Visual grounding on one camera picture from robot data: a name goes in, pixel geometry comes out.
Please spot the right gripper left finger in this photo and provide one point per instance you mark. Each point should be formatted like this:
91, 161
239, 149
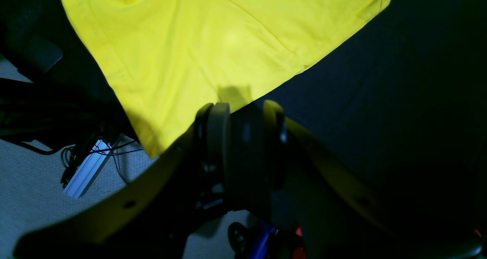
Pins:
152, 217

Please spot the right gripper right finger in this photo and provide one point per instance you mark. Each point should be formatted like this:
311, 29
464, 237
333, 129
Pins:
338, 213

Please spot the yellow t-shirt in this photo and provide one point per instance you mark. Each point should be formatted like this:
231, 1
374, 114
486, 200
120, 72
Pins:
164, 59

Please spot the black tablecloth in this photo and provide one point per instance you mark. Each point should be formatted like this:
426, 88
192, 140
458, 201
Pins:
402, 102

